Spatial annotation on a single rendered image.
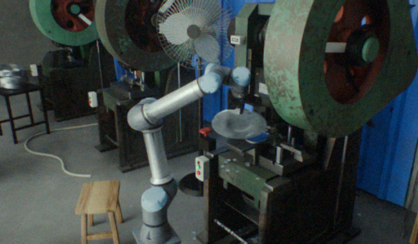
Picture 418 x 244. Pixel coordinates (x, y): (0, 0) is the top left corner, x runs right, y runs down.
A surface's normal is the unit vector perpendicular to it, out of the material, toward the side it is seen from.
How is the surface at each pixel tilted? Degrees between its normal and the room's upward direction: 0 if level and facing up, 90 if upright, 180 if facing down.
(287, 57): 89
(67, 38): 90
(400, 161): 90
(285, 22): 74
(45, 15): 90
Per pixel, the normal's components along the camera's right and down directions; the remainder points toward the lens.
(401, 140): -0.78, 0.22
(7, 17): 0.62, 0.28
